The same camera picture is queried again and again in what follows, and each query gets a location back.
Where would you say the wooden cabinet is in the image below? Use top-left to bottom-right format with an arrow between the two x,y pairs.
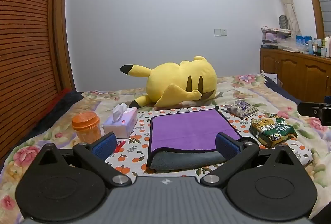
260,47 -> 331,103

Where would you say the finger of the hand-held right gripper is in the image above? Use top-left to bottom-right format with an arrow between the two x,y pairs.
297,101 -> 323,117

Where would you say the stack of magazines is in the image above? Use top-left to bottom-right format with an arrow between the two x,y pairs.
260,26 -> 292,49

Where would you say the dark blue blanket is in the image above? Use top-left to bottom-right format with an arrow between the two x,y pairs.
31,88 -> 84,136

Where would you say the yellow plush toy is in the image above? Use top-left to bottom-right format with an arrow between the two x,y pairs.
120,56 -> 218,108

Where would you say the green noodle packet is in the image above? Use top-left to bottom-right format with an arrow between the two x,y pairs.
249,114 -> 298,149

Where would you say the grey hand fan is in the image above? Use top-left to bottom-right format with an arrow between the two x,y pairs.
278,14 -> 289,30

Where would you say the wooden louvre wardrobe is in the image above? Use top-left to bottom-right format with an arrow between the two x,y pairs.
0,0 -> 76,162

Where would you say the small red packet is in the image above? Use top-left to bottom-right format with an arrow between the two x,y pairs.
112,139 -> 126,154

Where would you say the group of bottles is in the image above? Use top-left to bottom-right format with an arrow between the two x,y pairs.
308,35 -> 331,58

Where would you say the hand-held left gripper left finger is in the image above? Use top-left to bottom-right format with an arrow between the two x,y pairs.
33,132 -> 131,186

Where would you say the white tissue box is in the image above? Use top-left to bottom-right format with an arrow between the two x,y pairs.
103,103 -> 138,139

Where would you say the orange plastic jar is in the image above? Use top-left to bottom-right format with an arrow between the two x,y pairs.
72,111 -> 102,144

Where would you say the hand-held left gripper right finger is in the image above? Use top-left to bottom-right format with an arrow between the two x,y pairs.
200,132 -> 298,187

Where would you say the purple and grey towel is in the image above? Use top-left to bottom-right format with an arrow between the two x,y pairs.
146,107 -> 242,171

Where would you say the orange fruit print cloth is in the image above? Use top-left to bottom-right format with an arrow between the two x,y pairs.
105,106 -> 314,181

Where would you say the purple tissue packet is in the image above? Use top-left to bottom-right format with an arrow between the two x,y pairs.
224,100 -> 259,121

